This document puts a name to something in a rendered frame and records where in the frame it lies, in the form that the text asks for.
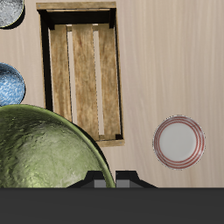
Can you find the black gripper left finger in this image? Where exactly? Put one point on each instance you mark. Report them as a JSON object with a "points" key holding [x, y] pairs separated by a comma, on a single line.
{"points": [[94, 178]]}

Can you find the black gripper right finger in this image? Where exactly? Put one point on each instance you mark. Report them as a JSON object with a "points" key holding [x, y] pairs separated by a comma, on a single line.
{"points": [[126, 178]]}

